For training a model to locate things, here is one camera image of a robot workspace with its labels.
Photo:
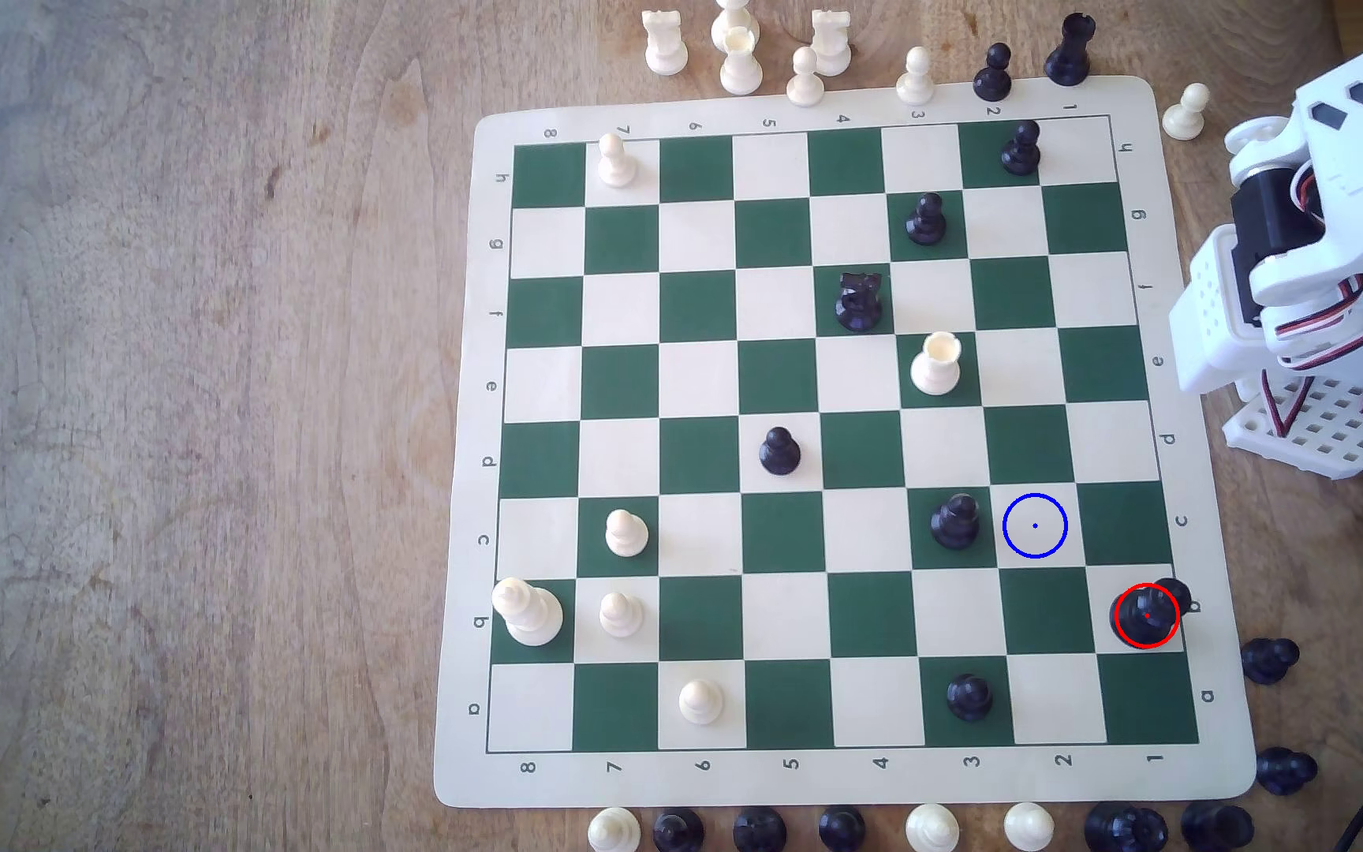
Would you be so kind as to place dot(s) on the black chess king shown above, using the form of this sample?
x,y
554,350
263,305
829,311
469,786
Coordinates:
x,y
1147,615

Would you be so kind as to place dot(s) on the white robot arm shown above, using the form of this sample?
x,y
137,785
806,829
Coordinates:
x,y
1226,308

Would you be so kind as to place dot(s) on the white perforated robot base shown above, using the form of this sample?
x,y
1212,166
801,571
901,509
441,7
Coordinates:
x,y
1332,438

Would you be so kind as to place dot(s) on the black chess pawn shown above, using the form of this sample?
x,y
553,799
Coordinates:
x,y
993,78
780,454
1267,660
969,698
927,223
1021,152
678,833
760,832
1283,772
841,830

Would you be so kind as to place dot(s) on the white chess pawn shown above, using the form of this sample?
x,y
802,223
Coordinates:
x,y
1184,116
916,81
805,81
617,163
626,535
932,830
699,703
1028,826
613,832
620,615

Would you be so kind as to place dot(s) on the green white chess board mat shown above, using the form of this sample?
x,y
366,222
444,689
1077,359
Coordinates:
x,y
859,533

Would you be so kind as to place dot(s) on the white chess king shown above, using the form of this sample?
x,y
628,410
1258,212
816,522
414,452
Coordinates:
x,y
530,613

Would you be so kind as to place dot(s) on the white chess rook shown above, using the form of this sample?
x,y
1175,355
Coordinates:
x,y
936,367
665,45
831,45

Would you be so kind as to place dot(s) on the black chess bishop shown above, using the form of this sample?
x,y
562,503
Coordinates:
x,y
955,524
1070,57

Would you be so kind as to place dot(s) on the black chess queen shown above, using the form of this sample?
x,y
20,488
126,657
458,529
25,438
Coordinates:
x,y
1125,830

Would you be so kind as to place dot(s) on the black chess rook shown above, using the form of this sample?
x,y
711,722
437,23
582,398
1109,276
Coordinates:
x,y
1216,826

